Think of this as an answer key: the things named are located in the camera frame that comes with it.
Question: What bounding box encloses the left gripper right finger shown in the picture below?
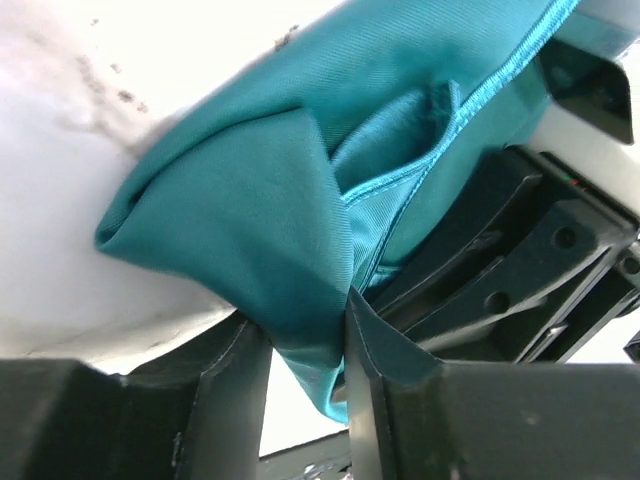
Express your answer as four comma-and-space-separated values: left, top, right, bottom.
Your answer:
345, 290, 639, 479

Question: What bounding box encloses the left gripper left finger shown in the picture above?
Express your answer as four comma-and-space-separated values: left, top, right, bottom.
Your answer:
1, 319, 271, 479

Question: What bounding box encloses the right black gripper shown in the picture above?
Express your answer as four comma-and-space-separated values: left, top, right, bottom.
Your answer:
373, 147, 639, 363

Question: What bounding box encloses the teal cloth napkin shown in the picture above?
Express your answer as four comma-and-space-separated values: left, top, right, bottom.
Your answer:
94, 0, 601, 426

